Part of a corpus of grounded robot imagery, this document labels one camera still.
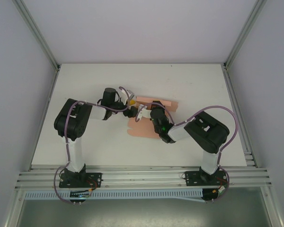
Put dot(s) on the black controller board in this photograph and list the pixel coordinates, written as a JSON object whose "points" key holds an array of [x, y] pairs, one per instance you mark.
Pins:
{"points": [[79, 195], [211, 195]]}

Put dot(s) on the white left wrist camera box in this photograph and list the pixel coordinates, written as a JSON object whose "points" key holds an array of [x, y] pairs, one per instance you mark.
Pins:
{"points": [[129, 95]]}

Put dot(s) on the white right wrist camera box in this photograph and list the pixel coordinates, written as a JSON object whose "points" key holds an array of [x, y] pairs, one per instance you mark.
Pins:
{"points": [[145, 113]]}

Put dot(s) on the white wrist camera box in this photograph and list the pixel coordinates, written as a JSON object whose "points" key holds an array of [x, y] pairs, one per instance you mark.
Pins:
{"points": [[145, 113], [129, 95]]}

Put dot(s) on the pink paper box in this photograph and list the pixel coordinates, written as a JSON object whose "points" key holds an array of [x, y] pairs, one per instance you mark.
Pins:
{"points": [[142, 127]]}

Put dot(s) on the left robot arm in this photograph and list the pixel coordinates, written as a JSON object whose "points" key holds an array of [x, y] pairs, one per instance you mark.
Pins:
{"points": [[72, 123]]}

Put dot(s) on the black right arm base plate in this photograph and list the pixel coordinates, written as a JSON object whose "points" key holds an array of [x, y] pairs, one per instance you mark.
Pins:
{"points": [[191, 178]]}

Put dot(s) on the aluminium side rail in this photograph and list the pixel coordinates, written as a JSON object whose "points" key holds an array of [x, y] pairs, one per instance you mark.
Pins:
{"points": [[47, 113], [232, 94]]}

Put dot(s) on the aluminium frame post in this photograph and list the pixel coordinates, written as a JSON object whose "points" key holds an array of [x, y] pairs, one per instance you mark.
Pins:
{"points": [[245, 33], [38, 35]]}

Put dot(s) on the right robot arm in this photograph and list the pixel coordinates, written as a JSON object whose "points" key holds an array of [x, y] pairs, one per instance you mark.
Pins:
{"points": [[206, 132]]}

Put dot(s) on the aluminium rail beam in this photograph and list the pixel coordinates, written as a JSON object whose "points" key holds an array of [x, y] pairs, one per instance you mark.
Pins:
{"points": [[142, 176]]}

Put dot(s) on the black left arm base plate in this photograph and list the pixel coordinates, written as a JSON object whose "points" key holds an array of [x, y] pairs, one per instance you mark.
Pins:
{"points": [[94, 179]]}

